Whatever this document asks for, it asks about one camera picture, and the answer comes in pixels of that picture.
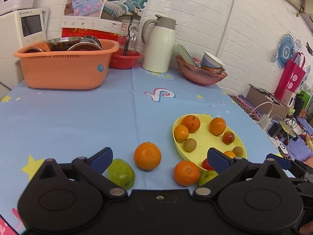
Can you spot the white thermos jug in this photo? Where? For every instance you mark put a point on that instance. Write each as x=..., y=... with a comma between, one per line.
x=158, y=36

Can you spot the white blue ceramic bowl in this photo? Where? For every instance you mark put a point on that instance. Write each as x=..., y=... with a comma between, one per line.
x=211, y=63

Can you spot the small green fruit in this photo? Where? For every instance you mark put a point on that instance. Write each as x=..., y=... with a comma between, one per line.
x=121, y=173

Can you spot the yellow plastic plate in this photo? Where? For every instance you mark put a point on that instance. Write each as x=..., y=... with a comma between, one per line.
x=205, y=140

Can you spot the wall calendar poster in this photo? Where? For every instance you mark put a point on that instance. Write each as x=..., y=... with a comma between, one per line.
x=81, y=17

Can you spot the pink glass bowl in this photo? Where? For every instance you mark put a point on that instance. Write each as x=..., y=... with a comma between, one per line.
x=197, y=75

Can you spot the small red plastic basket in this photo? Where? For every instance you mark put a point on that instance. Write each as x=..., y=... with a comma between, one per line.
x=121, y=62

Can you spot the tilted dish in bowl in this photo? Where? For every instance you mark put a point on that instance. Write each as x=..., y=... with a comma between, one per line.
x=185, y=55

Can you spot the brown longan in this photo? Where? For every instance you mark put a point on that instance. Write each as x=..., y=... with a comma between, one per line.
x=190, y=145
x=238, y=151

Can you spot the large orange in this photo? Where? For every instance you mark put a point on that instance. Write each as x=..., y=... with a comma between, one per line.
x=217, y=126

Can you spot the tangerine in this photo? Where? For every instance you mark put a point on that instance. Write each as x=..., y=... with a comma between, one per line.
x=192, y=123
x=186, y=173

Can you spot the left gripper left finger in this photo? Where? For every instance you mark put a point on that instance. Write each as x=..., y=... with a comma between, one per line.
x=91, y=169

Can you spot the brown longan front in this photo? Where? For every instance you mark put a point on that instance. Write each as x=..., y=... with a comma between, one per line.
x=238, y=151

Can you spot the yellow-orange citrus front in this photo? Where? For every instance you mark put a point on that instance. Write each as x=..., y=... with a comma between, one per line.
x=230, y=154

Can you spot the small yellow-orange citrus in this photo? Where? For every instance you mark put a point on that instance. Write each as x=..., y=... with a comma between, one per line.
x=181, y=133

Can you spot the blue paper fan decoration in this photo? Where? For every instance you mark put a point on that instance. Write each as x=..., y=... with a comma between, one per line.
x=286, y=50

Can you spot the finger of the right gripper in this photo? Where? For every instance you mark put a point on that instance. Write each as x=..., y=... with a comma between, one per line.
x=284, y=163

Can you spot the cardboard box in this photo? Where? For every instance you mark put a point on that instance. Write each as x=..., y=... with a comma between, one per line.
x=266, y=103

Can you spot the orange plastic basket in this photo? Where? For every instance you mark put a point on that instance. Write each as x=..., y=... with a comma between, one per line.
x=65, y=70

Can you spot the large green mango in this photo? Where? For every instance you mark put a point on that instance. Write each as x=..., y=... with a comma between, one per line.
x=206, y=176

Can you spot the pink gift bag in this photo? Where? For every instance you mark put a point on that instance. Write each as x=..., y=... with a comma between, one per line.
x=292, y=75

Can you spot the white countertop appliance with screen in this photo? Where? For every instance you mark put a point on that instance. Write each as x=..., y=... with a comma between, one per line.
x=19, y=29

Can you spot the blue cartoon tablecloth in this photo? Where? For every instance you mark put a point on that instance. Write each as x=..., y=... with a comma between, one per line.
x=129, y=108

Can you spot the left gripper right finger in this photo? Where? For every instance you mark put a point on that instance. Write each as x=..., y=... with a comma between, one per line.
x=229, y=171

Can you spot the glass pitcher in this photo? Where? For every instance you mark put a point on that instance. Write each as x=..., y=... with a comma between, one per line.
x=128, y=37

